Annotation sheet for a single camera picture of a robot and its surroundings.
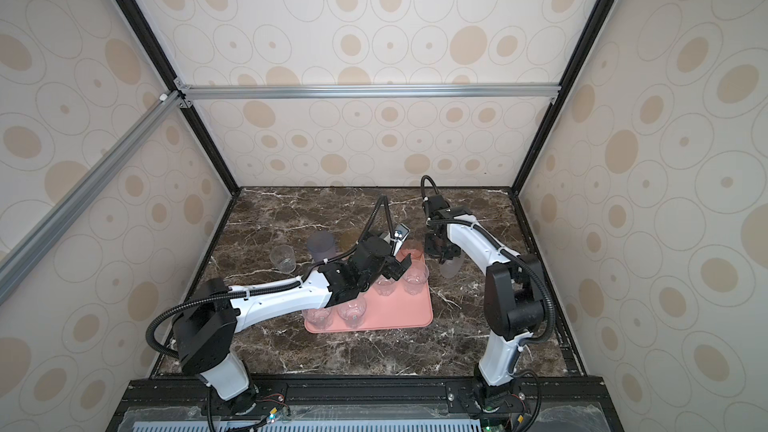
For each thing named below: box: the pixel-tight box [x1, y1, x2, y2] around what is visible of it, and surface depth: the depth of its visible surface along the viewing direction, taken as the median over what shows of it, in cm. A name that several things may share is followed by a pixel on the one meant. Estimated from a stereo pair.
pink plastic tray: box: [304, 256, 433, 333], surface depth 88 cm
